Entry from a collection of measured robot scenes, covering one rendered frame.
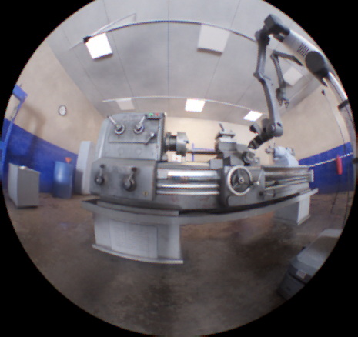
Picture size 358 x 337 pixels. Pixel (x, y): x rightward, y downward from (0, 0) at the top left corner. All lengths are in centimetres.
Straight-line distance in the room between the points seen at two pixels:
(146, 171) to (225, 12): 290
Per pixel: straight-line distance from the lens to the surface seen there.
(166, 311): 75
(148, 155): 91
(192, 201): 93
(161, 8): 276
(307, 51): 94
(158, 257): 104
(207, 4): 276
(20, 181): 211
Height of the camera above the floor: 67
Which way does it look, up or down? 13 degrees up
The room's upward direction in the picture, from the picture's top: 2 degrees clockwise
